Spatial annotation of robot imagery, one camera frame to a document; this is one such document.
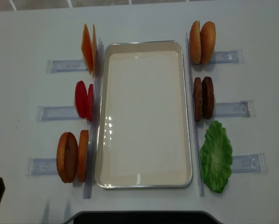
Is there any brown bun slice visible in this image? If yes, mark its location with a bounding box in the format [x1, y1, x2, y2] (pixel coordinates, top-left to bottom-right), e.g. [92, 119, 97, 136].
[56, 132, 78, 183]
[77, 130, 89, 182]

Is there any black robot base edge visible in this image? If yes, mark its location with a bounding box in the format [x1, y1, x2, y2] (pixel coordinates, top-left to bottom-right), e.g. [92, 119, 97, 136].
[66, 211, 220, 224]

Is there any red tomato slice right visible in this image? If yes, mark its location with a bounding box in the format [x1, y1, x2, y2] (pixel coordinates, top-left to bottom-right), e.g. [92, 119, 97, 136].
[86, 84, 94, 122]

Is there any orange cheese slice left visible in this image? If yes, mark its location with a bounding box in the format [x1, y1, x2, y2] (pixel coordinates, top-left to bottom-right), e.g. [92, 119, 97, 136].
[81, 24, 93, 74]

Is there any orange cheese slice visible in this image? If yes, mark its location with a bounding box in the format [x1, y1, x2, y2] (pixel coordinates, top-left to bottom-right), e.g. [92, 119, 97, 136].
[92, 24, 98, 76]
[81, 24, 93, 74]

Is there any orange cheese slice right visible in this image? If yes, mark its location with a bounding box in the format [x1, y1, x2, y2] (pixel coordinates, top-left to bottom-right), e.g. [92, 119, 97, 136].
[92, 24, 98, 76]

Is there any green lettuce leaf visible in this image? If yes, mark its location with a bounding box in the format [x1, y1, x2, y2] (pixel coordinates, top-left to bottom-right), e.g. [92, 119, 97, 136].
[200, 121, 233, 194]

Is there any brown meat patty left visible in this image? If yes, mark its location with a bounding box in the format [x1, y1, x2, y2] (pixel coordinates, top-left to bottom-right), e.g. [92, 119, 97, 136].
[193, 77, 202, 122]

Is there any brown meat patty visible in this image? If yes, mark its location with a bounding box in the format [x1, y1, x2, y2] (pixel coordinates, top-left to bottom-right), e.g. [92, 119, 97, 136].
[193, 77, 202, 122]
[202, 77, 215, 119]

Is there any brown meat patty right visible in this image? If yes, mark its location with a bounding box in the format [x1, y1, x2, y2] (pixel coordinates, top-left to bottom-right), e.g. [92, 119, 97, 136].
[202, 77, 215, 119]

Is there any clear acrylic rack left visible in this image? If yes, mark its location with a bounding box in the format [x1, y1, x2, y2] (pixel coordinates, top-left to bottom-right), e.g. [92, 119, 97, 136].
[26, 40, 105, 199]

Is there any clear acrylic rack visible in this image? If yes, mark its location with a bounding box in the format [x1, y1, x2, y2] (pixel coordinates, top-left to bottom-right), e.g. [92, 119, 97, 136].
[26, 40, 105, 199]
[186, 34, 267, 197]

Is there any white rectangular metal tray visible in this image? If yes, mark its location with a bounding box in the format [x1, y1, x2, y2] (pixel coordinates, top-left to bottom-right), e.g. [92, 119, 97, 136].
[95, 41, 192, 189]

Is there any sesame bun top left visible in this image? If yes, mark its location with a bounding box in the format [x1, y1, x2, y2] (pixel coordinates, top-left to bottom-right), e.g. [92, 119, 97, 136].
[189, 21, 202, 64]

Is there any clear acrylic rack right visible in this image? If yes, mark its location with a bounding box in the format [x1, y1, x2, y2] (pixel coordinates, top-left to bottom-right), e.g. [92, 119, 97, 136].
[186, 34, 267, 197]

